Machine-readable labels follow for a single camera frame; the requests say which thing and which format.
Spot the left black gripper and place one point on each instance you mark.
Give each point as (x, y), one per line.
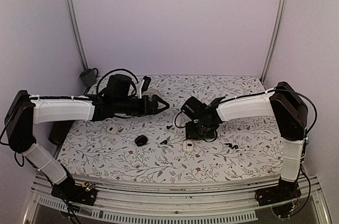
(146, 110)

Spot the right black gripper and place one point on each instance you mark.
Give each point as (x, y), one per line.
(190, 132)

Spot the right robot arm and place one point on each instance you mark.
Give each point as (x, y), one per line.
(286, 106)

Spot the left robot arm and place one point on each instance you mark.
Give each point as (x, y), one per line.
(120, 98)

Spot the white open earbud case centre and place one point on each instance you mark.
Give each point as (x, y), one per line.
(188, 146)

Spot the white open earbud case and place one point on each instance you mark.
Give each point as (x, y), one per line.
(112, 130)
(188, 146)

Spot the black open case left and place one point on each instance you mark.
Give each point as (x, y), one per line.
(141, 140)

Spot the white open earbud case left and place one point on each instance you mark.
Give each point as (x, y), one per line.
(112, 130)

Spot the white spiral ceramic plate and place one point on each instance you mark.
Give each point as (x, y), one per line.
(151, 93)

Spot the floral patterned table mat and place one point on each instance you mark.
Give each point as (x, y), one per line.
(89, 150)

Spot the grey mug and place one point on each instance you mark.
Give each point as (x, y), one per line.
(88, 77)

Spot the aluminium front rail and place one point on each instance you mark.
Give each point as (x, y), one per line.
(211, 202)

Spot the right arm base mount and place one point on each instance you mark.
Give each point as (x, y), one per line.
(279, 193)

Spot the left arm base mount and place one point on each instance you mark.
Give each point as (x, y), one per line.
(69, 191)

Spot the left aluminium frame post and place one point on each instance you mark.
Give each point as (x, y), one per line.
(76, 33)

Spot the aluminium frame post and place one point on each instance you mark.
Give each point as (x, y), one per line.
(273, 40)
(76, 33)

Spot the right aluminium frame post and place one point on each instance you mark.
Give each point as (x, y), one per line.
(273, 40)

